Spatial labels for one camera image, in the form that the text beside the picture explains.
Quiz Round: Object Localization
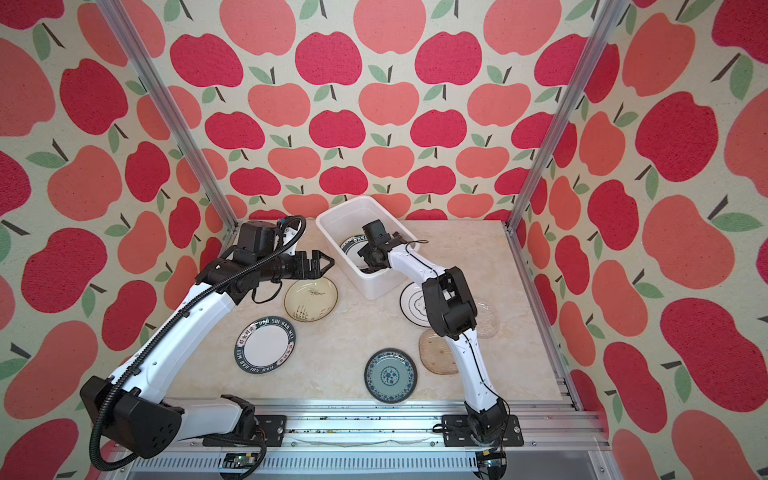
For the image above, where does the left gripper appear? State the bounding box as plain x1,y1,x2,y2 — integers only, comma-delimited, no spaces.
259,249,336,282

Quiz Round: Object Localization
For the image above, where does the white plate green red rim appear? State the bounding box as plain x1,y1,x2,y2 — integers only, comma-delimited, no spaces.
340,234,367,273

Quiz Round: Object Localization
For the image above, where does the white plate dark lettered rim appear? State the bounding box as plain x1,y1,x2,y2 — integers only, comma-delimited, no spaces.
234,316,297,375

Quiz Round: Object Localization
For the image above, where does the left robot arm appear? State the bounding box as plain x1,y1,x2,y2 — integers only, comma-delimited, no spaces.
80,250,335,471

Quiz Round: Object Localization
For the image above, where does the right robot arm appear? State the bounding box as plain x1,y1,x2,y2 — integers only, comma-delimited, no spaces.
359,221,509,446

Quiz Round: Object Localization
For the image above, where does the white plastic bin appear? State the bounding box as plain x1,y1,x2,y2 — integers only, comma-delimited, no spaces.
315,195,421,301

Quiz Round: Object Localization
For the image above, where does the beige plate brown rim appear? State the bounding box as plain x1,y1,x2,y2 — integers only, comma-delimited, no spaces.
284,278,339,323

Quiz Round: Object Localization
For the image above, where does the white plate black flower outline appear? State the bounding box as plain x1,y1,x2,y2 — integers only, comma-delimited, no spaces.
399,282,430,328

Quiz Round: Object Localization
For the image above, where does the brown translucent glass plate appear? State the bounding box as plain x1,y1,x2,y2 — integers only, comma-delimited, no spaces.
418,330,459,376

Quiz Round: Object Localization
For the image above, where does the teal patterned plate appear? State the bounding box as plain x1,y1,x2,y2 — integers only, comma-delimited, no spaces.
364,348,418,404

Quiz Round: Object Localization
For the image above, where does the clear glass plate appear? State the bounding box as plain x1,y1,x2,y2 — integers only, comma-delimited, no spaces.
475,299,500,339

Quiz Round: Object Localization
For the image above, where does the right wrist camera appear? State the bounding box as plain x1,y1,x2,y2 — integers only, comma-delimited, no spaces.
363,220,391,244

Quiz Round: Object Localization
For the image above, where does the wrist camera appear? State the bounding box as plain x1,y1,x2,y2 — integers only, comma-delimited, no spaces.
237,220,281,256
363,220,391,244

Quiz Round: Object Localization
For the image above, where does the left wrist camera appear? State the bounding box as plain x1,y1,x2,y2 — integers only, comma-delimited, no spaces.
237,220,281,256

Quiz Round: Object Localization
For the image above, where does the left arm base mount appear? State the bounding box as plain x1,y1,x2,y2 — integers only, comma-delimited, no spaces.
203,415,287,447

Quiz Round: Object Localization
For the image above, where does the left aluminium frame post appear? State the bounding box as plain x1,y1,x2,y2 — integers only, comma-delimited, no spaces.
96,0,238,233

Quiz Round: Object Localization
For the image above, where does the aluminium frame post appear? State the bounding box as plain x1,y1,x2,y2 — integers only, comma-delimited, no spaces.
505,0,630,236
96,0,238,233

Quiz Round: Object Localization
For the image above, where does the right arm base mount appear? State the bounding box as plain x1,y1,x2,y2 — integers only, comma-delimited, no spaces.
433,415,525,448

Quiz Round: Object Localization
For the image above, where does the right aluminium frame post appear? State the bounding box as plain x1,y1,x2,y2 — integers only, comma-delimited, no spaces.
505,0,630,236

